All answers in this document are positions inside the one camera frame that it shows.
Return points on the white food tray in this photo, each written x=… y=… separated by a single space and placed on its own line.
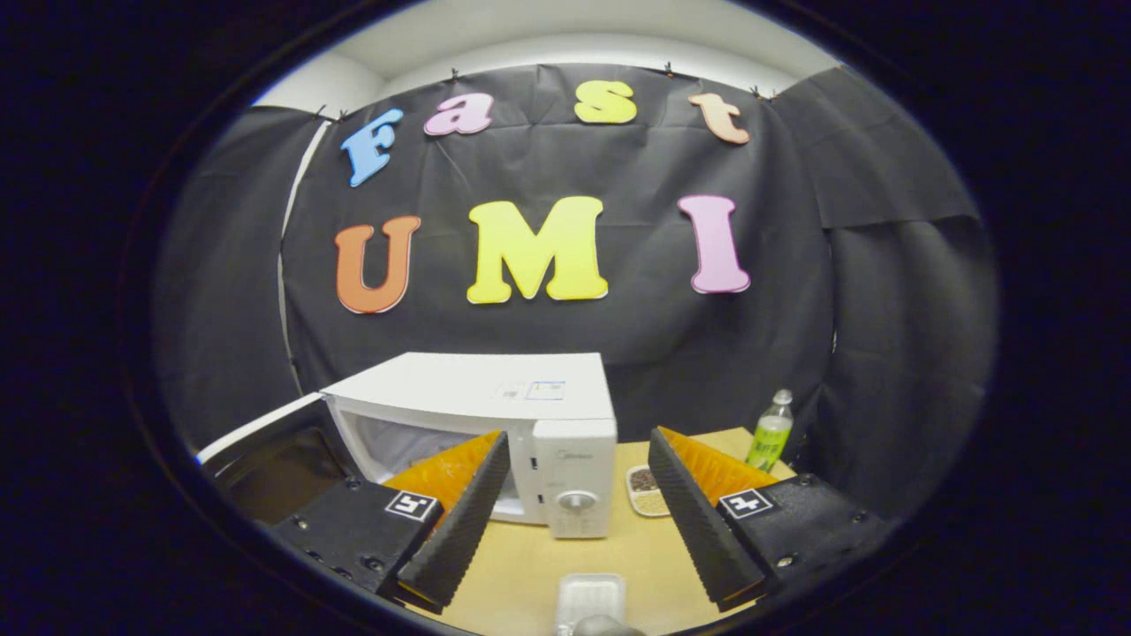
x=590 y=596

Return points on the white microwave oven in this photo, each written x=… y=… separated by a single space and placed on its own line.
x=477 y=384

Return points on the black backdrop cloth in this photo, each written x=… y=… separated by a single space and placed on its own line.
x=654 y=318

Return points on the green drink bottle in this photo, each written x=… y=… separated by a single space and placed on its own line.
x=769 y=437

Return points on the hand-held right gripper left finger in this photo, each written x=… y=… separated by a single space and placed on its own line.
x=455 y=530

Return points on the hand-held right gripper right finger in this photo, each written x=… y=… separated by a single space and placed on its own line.
x=698 y=521

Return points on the white divided condiment dish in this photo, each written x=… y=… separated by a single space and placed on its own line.
x=645 y=493

